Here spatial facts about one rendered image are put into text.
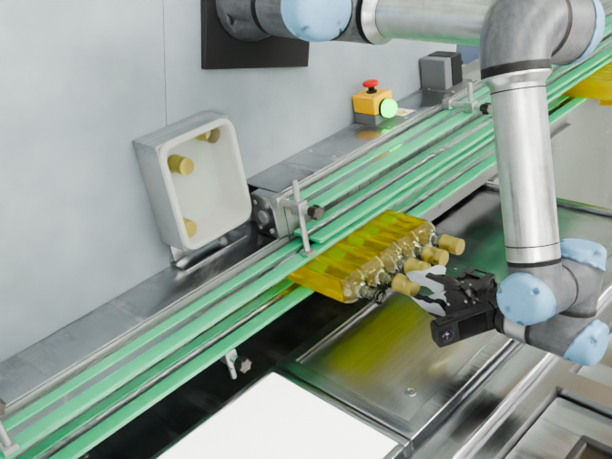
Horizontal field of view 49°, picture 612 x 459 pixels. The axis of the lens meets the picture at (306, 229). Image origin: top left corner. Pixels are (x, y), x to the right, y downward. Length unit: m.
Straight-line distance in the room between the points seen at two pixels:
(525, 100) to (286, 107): 0.69
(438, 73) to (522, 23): 0.88
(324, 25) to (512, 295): 0.58
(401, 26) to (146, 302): 0.69
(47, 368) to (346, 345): 0.56
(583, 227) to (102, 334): 1.17
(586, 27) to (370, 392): 0.71
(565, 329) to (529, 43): 0.45
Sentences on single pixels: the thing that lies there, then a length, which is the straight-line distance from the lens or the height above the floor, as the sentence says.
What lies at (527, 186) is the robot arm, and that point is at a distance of 0.98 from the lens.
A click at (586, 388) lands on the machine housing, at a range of 1.32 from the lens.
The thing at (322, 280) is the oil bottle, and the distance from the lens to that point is 1.33.
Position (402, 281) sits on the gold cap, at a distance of 1.29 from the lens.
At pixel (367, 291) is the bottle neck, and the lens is 1.28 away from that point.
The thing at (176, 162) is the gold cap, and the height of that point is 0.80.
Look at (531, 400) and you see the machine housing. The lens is 1.29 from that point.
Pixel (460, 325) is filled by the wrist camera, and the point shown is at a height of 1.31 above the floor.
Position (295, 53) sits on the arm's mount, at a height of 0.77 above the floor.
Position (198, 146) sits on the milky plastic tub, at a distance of 1.37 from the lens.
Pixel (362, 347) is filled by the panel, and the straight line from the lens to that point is 1.38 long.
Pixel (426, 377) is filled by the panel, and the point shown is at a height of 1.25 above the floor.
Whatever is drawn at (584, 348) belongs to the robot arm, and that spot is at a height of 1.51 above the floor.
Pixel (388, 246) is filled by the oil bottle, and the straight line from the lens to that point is 1.38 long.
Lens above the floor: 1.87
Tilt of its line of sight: 43 degrees down
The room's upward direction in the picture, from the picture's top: 109 degrees clockwise
